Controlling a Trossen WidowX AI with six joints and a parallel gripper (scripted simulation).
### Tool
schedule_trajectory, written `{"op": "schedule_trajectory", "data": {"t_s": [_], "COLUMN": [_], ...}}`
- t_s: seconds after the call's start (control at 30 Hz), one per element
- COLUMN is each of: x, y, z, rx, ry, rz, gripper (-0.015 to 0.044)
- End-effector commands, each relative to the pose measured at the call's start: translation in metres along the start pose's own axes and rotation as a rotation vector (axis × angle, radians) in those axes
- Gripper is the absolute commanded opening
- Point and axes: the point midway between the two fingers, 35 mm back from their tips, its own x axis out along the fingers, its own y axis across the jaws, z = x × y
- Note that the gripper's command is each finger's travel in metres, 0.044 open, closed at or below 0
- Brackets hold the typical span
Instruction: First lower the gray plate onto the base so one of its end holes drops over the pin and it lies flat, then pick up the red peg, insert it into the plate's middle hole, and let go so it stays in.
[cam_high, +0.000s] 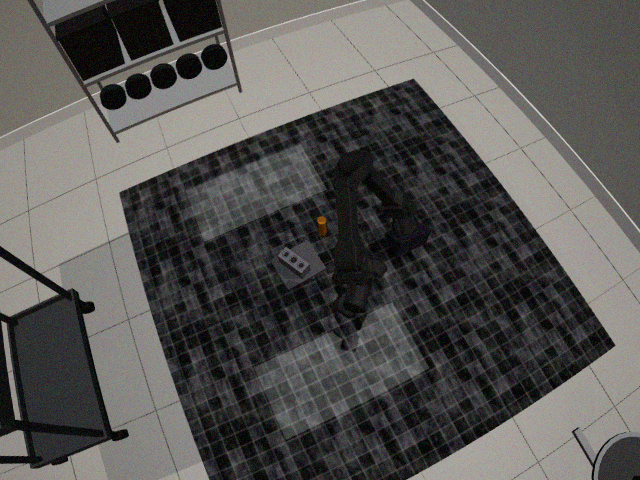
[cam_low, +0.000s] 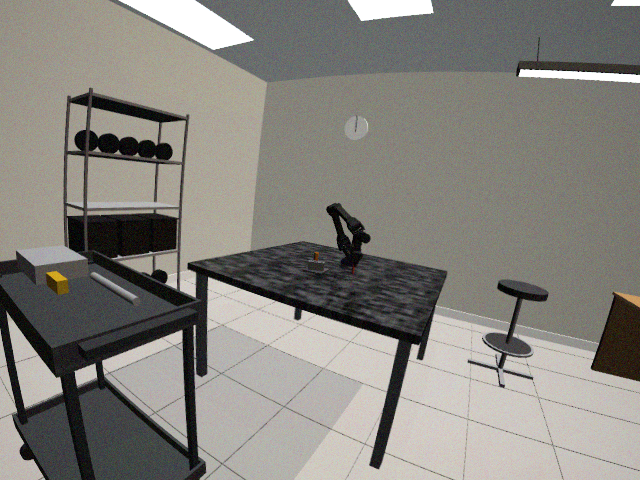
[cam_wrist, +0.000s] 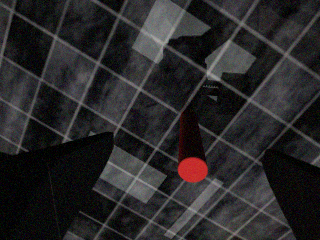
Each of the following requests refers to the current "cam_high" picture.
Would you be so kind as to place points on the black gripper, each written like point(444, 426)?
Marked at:
point(379, 270)

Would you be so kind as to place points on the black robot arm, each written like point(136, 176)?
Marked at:
point(353, 265)

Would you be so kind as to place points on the orange cylinder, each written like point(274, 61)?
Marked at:
point(322, 226)

